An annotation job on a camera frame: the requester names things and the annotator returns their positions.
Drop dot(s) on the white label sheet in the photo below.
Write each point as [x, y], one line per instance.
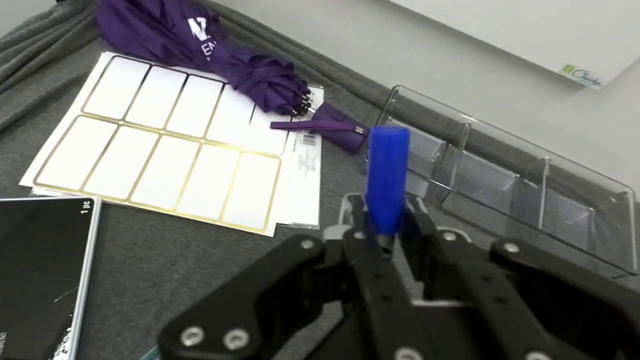
[166, 146]

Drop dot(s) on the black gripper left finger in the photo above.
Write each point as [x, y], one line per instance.
[287, 300]

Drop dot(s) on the grey table cloth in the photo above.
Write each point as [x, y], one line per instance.
[166, 260]

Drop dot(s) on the purple folded umbrella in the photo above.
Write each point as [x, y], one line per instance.
[200, 46]

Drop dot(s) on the black booklet with white border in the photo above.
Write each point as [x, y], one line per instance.
[40, 273]

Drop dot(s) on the white whiteboard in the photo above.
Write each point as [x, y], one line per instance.
[526, 30]

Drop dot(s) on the clear acrylic organizer tray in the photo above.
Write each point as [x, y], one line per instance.
[521, 193]

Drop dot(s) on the blue marker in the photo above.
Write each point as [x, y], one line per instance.
[389, 172]

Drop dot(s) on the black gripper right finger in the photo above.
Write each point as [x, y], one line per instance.
[521, 300]

